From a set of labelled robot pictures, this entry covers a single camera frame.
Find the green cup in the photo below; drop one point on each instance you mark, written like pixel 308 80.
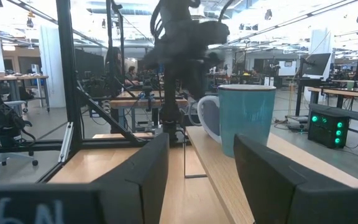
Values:
pixel 350 85

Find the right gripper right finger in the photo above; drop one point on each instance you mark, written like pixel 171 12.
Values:
pixel 284 193

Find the monitor on black stand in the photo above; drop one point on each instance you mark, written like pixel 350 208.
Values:
pixel 317 64

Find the black computer green lights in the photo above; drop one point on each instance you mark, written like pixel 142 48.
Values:
pixel 328 126

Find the wooden table grey legs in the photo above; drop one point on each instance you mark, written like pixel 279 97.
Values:
pixel 20 79

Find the person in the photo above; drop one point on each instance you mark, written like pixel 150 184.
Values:
pixel 131 74
pixel 116 70

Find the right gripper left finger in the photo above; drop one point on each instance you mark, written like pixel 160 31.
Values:
pixel 145 180

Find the wooden shelf black metal legs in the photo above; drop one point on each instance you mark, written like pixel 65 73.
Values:
pixel 216 161

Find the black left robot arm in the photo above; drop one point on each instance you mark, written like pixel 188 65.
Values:
pixel 182 40

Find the black aluminium table frame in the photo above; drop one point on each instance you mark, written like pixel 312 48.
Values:
pixel 68 93

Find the wooden workbench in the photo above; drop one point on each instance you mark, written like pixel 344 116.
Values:
pixel 141 101

